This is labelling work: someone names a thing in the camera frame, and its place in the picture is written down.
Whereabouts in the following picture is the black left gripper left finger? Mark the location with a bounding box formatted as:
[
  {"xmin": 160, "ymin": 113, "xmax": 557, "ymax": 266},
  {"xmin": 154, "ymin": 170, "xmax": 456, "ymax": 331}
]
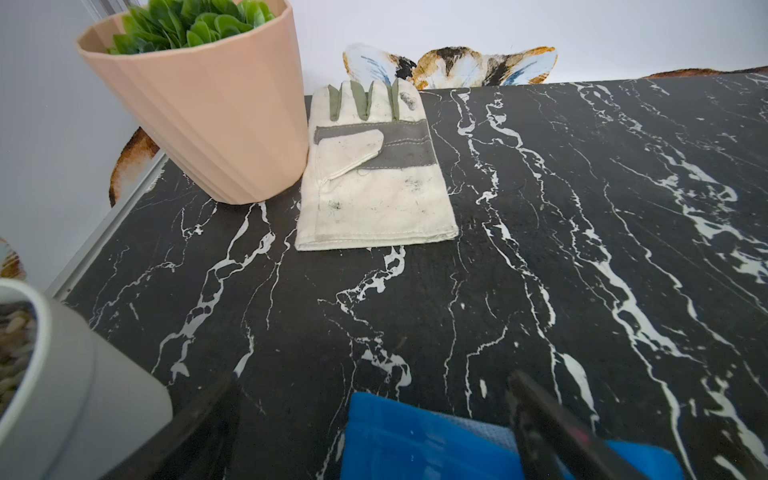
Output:
[{"xmin": 103, "ymin": 374, "xmax": 240, "ymax": 479}]

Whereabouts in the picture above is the blue rubber boot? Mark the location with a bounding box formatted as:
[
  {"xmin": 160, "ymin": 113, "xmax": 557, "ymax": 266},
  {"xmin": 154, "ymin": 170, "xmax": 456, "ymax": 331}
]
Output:
[{"xmin": 340, "ymin": 392, "xmax": 685, "ymax": 480}]

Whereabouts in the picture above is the small white plant pot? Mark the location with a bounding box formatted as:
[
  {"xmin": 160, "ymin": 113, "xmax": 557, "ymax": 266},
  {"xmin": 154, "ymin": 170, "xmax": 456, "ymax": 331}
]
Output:
[{"xmin": 1, "ymin": 279, "xmax": 173, "ymax": 479}]

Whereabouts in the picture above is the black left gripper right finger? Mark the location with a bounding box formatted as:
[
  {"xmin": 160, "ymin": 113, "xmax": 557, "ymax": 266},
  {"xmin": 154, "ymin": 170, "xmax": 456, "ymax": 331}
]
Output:
[{"xmin": 507, "ymin": 370, "xmax": 645, "ymax": 479}]

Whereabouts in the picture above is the pink ribbed plant pot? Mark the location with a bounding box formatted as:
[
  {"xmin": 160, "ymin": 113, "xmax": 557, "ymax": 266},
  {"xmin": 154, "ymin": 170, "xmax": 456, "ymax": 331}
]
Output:
[{"xmin": 76, "ymin": 1, "xmax": 308, "ymax": 205}]

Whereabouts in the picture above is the green plant in pink pot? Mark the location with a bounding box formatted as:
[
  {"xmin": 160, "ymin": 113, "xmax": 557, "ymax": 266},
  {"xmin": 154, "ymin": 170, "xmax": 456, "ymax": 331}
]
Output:
[{"xmin": 107, "ymin": 0, "xmax": 276, "ymax": 55}]

